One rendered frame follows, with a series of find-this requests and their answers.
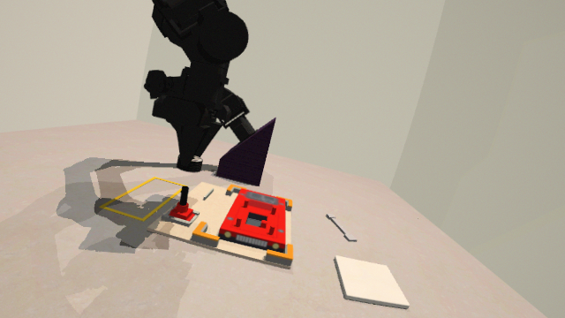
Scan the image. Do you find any cream flat square tile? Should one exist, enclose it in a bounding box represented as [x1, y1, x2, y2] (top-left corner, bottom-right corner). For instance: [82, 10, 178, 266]
[335, 255, 410, 309]

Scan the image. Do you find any red toy car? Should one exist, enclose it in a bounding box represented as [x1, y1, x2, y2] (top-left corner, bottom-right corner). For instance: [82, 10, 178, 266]
[218, 188, 286, 253]

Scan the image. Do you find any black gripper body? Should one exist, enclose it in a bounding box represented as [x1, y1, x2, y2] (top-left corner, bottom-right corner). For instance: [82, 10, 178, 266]
[152, 61, 231, 126]

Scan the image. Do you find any black tyre with grey wheel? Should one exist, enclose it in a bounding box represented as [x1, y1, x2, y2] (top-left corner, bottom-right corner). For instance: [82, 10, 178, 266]
[177, 155, 203, 173]

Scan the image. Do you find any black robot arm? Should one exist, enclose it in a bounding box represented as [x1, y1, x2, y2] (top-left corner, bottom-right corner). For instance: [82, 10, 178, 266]
[144, 0, 258, 144]

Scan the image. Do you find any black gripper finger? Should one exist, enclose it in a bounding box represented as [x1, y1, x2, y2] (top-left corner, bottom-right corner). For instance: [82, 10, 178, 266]
[166, 119, 211, 167]
[195, 121, 223, 157]

